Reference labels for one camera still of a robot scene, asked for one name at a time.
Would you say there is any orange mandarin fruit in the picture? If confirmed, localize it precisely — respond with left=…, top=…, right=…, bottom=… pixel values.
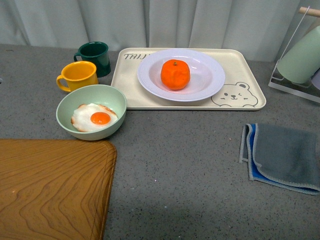
left=160, top=59, right=191, bottom=91

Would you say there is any white round plate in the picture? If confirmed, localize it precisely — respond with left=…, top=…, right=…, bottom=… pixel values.
left=137, top=48, right=226, bottom=102

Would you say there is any light green bowl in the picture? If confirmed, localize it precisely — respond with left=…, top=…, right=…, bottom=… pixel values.
left=56, top=84, right=127, bottom=141

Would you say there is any fake fried egg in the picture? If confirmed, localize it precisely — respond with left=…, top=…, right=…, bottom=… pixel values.
left=70, top=103, right=118, bottom=132

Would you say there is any beige bear serving tray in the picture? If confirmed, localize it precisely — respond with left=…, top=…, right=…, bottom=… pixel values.
left=111, top=47, right=267, bottom=111

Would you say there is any dark green mug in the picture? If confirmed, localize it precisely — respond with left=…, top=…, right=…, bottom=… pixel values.
left=73, top=41, right=111, bottom=78

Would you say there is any yellow mug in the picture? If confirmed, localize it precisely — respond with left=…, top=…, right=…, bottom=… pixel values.
left=56, top=61, right=99, bottom=93

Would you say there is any grey blue folded cloth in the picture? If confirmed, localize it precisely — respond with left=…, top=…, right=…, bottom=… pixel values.
left=239, top=123, right=320, bottom=196

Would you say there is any wooden cutting board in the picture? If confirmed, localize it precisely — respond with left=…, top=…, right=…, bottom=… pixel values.
left=0, top=139, right=117, bottom=240

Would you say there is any grey curtain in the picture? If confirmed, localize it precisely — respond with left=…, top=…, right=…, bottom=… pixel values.
left=0, top=0, right=320, bottom=62

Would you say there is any light green cup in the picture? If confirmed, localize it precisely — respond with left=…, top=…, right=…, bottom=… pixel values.
left=277, top=26, right=320, bottom=84

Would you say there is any purple cup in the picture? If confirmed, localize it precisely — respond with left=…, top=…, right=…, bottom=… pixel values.
left=311, top=70, right=320, bottom=90

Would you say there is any white cup drying rack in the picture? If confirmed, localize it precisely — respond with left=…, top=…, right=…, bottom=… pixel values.
left=268, top=6, right=320, bottom=103

